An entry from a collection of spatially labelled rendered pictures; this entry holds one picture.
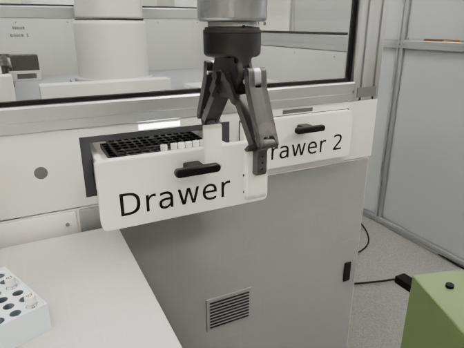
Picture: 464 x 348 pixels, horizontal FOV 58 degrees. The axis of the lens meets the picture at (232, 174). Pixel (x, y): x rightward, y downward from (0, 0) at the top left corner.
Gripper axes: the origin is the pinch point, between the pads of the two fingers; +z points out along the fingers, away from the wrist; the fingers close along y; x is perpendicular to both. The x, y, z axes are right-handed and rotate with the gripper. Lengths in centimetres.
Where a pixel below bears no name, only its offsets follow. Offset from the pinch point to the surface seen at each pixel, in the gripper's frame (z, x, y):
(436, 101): 15, -155, 86
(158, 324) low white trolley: 15.2, 14.5, -8.3
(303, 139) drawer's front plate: 3.8, -29.1, 22.5
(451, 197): 59, -155, 70
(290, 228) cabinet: 26.3, -28.1, 24.3
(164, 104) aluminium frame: -6.3, 2.0, 24.1
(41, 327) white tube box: 14.3, 27.6, -3.5
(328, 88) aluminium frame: -7.0, -36.2, 24.1
